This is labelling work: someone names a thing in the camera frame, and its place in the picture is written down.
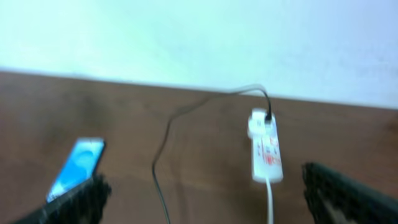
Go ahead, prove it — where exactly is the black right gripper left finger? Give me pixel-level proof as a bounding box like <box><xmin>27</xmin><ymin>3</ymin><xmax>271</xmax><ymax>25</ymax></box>
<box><xmin>12</xmin><ymin>175</ymin><xmax>111</xmax><ymax>224</ymax></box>

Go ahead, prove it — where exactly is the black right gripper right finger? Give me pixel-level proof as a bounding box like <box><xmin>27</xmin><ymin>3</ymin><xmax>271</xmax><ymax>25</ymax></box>
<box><xmin>302</xmin><ymin>162</ymin><xmax>397</xmax><ymax>223</ymax></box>

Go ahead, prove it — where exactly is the white power strip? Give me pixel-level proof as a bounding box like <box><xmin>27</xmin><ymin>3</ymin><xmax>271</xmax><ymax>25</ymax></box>
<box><xmin>248</xmin><ymin>108</ymin><xmax>284</xmax><ymax>184</ymax></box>

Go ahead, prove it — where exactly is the black charger cable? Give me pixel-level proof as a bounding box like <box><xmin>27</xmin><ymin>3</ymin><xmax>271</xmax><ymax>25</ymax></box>
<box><xmin>151</xmin><ymin>83</ymin><xmax>273</xmax><ymax>224</ymax></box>

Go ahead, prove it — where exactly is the blue Galaxy smartphone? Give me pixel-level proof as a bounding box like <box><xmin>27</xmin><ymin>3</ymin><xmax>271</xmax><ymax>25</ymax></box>
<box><xmin>46</xmin><ymin>138</ymin><xmax>106</xmax><ymax>202</ymax></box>

